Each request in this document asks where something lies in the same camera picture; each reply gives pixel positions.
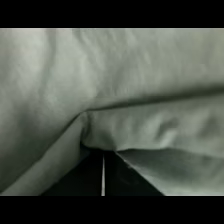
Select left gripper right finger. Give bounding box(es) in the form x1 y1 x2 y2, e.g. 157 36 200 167
104 149 164 197

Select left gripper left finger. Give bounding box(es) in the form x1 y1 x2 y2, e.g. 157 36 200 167
41 147 104 197

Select green garment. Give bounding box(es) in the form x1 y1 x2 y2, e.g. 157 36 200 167
0 27 224 197

